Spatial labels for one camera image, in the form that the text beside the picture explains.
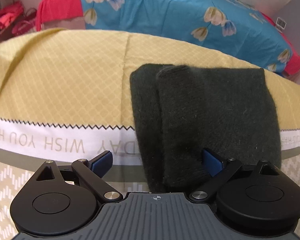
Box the dark green knit sweater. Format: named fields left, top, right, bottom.
left=130, top=64, right=281, bottom=192

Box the yellow patterned bed sheet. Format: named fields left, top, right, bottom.
left=0, top=28, right=300, bottom=240

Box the blue floral quilt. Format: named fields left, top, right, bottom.
left=79, top=0, right=294, bottom=74

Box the red blanket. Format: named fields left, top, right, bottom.
left=34, top=0, right=300, bottom=76

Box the red bag on floor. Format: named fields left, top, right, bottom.
left=0, top=1, right=37, bottom=36

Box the grey board against wall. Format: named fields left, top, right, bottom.
left=272, top=0, right=300, bottom=55

